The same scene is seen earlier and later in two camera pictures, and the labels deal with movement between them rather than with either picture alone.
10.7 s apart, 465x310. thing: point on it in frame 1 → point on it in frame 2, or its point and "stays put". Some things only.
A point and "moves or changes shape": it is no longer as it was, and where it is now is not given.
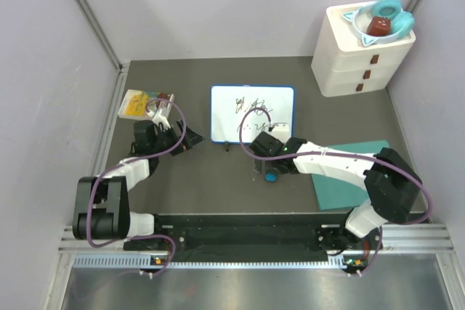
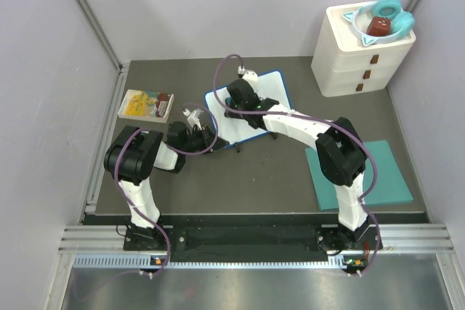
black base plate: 253,237 stays put
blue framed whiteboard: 229,103 moves or changes shape
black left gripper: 192,138 → 207,136
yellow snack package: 136,103 stays put
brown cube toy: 379,26 stays put
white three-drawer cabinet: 342,64 stays put
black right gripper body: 268,165 → 236,106
